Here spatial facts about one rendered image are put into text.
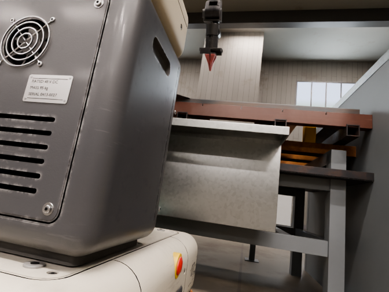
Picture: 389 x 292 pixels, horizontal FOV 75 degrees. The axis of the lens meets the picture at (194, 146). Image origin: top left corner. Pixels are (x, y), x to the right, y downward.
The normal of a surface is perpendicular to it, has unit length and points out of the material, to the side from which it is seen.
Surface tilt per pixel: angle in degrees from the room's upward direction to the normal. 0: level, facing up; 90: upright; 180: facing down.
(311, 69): 90
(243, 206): 90
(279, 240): 90
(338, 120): 90
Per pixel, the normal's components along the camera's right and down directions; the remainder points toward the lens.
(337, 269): -0.16, -0.22
